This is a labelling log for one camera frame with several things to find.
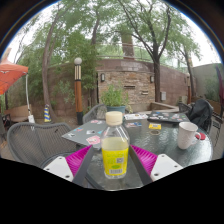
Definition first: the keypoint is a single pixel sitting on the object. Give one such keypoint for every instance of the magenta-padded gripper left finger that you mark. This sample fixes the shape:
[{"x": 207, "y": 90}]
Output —
[{"x": 78, "y": 160}]

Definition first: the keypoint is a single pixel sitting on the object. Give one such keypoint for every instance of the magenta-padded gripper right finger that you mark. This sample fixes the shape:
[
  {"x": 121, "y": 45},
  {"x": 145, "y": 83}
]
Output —
[{"x": 146, "y": 160}]

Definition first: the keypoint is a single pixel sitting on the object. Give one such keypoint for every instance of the yellow-labelled clear drink bottle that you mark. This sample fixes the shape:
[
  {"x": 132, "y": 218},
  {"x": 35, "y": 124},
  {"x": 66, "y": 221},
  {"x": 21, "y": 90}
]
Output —
[{"x": 115, "y": 156}]

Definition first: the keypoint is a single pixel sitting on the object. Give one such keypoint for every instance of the grey laptop with stickers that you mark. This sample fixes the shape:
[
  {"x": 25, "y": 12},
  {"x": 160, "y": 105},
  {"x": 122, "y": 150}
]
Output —
[{"x": 85, "y": 131}]

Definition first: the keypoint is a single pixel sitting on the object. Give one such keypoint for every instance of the small yellow card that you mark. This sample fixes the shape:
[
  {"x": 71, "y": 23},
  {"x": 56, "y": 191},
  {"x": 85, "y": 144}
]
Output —
[{"x": 155, "y": 126}]

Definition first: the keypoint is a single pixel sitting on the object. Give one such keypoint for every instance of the small colourful card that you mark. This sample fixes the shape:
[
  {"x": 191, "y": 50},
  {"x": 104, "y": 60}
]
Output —
[{"x": 133, "y": 124}]

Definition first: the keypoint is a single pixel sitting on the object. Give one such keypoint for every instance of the white printed booklet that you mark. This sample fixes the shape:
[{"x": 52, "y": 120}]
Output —
[{"x": 136, "y": 116}]

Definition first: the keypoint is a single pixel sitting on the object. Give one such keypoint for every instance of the white ceramic mug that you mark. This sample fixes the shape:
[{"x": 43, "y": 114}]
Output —
[{"x": 186, "y": 135}]

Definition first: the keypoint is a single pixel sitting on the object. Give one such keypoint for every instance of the black laptop with stickers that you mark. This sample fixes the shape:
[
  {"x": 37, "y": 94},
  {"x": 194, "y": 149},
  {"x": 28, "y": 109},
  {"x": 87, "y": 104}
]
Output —
[{"x": 168, "y": 117}]

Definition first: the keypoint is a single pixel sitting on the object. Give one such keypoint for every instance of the blue yellow striped cone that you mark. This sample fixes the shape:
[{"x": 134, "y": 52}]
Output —
[{"x": 47, "y": 115}]

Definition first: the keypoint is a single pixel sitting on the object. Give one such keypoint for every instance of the flat round red coaster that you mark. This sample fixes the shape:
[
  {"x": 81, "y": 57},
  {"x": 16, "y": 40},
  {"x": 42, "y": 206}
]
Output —
[{"x": 202, "y": 136}]

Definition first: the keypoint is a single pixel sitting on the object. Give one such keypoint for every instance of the black backpack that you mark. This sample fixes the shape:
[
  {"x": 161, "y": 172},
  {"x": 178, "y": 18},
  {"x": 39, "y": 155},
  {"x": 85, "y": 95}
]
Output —
[{"x": 201, "y": 115}]

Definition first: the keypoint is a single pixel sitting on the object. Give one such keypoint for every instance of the green plant in teal pot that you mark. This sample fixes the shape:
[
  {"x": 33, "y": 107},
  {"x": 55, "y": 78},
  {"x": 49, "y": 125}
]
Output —
[{"x": 114, "y": 96}]

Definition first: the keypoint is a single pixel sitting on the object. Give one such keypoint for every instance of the wooden bench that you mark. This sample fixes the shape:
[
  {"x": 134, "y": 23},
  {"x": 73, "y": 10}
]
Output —
[{"x": 18, "y": 113}]

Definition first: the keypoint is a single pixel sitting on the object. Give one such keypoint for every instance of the dark forked tree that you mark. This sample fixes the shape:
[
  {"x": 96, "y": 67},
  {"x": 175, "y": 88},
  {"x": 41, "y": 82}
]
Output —
[{"x": 157, "y": 80}]

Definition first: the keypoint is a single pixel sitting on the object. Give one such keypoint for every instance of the leaning slender tree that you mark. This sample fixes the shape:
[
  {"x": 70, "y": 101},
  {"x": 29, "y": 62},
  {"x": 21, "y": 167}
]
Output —
[{"x": 46, "y": 73}]

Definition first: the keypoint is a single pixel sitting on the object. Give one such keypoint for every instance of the closed maroon patio umbrella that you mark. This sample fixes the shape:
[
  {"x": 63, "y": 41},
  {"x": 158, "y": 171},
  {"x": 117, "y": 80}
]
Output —
[{"x": 221, "y": 86}]

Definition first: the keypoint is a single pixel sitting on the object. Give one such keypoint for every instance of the orange canopy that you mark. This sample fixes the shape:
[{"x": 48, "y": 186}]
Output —
[{"x": 11, "y": 75}]

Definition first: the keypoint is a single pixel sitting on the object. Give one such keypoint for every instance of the grey wall utility box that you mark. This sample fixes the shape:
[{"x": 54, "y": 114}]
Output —
[{"x": 163, "y": 96}]

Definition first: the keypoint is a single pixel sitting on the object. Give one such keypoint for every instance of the wooden globe lamp post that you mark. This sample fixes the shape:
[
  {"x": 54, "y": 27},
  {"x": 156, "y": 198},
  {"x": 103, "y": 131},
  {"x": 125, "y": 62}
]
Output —
[
  {"x": 78, "y": 93},
  {"x": 189, "y": 90}
]

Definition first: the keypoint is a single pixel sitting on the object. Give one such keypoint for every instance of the black wall lantern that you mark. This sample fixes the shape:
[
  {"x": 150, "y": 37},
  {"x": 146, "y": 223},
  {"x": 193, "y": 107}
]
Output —
[
  {"x": 102, "y": 77},
  {"x": 151, "y": 79}
]

